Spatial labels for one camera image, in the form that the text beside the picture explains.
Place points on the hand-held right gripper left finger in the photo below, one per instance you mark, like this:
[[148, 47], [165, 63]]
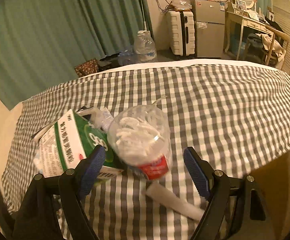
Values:
[[93, 170]]

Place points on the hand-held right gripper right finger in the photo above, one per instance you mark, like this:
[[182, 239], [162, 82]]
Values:
[[197, 172]]

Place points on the green and white medicine box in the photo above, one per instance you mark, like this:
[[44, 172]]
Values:
[[65, 142]]

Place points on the clear tub of floss picks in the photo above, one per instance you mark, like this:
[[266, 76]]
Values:
[[140, 135]]

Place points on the white foam strip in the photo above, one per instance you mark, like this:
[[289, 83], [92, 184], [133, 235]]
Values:
[[169, 200]]

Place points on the clear plastic packet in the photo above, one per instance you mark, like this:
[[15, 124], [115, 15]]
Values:
[[103, 120]]

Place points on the checked cloth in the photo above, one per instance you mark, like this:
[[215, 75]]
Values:
[[222, 110]]

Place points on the brown patterned bag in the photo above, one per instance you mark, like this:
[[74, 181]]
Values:
[[87, 67]]

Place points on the black bag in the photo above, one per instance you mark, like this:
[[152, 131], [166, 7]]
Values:
[[110, 61]]

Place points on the crumpled clear plastic bottle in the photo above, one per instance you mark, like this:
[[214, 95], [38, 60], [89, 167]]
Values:
[[127, 55]]

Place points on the large clear water bottle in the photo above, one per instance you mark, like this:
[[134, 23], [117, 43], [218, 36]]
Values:
[[145, 45]]

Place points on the white suitcase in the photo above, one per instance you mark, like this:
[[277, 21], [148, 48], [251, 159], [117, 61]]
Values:
[[177, 32]]

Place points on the grey mini fridge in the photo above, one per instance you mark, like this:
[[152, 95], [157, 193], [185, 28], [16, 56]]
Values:
[[209, 30]]

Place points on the green curtain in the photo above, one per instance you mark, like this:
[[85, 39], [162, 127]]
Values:
[[47, 30]]

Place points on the cream garment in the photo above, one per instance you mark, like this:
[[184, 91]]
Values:
[[268, 42]]

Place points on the white dressing table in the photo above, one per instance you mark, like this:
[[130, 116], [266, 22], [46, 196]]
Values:
[[249, 23]]

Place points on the wooden chair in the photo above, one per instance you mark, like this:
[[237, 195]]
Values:
[[282, 33]]

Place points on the clear plastic bag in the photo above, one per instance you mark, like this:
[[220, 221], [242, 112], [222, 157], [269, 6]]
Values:
[[182, 3]]

